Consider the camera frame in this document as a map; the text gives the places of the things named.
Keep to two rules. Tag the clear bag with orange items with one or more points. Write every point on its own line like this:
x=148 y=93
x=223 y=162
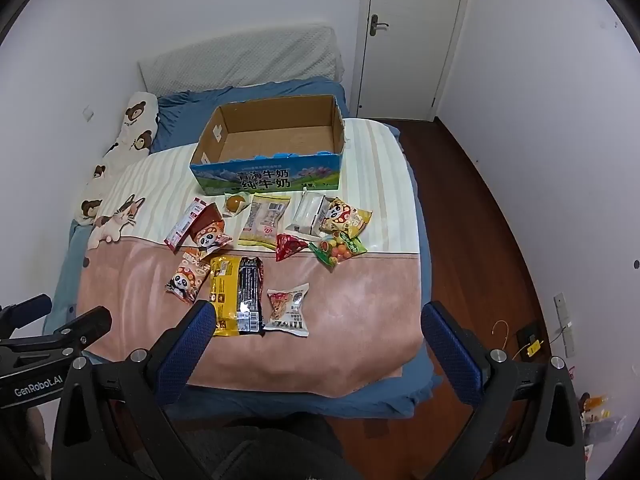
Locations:
x=597 y=412

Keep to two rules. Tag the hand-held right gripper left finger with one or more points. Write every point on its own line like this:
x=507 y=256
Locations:
x=185 y=355

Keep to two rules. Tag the black floor socket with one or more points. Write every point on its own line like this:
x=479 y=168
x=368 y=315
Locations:
x=531 y=335

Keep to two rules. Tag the white power strip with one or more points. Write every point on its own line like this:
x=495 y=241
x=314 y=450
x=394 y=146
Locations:
x=564 y=325

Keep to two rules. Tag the red triangular snack packet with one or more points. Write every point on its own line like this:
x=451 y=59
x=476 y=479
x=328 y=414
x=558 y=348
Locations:
x=290 y=247

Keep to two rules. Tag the cardboard box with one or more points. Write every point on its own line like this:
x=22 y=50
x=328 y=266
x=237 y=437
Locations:
x=270 y=135

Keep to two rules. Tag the grey pillow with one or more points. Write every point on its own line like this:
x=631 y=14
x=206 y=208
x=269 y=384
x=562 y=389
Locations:
x=240 y=60

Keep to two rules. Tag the yellow and black snack packet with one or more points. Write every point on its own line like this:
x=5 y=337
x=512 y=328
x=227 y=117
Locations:
x=235 y=295

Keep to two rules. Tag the orange panda snack packet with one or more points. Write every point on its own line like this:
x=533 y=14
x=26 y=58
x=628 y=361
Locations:
x=187 y=275

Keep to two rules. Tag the blue bedsheet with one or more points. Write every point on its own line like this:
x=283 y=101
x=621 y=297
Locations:
x=300 y=405

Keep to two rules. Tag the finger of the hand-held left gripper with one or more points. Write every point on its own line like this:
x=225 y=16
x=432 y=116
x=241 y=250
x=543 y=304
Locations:
x=27 y=312
x=85 y=327

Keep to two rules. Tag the yellow panda snack packet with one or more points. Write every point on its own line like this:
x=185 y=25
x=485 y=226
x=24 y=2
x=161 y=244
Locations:
x=345 y=217

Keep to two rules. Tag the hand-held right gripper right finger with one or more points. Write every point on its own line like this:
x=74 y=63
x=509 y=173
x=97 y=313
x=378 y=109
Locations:
x=452 y=355

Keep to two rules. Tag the brown egg in clear wrapper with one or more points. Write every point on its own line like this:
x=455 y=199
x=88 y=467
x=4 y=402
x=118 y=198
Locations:
x=235 y=204

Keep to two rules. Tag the white nut snack packet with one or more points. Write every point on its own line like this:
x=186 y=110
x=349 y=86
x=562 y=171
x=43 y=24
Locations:
x=287 y=310

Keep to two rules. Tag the cat printed blanket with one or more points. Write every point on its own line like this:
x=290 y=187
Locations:
x=350 y=310

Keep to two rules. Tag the bear printed pillow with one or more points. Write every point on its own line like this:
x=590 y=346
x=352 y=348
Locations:
x=132 y=130

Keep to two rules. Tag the beige clear snack packet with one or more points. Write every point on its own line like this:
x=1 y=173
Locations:
x=265 y=222

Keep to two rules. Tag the white door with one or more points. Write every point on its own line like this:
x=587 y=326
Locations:
x=405 y=40

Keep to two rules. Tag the green snack packet colourful balls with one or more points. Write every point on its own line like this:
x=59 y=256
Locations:
x=337 y=251

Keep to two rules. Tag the red panda snack packet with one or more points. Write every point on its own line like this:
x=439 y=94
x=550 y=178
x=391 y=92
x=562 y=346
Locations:
x=212 y=237

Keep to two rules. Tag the red and silver snack packet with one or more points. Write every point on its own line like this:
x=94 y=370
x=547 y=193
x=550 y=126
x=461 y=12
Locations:
x=182 y=225

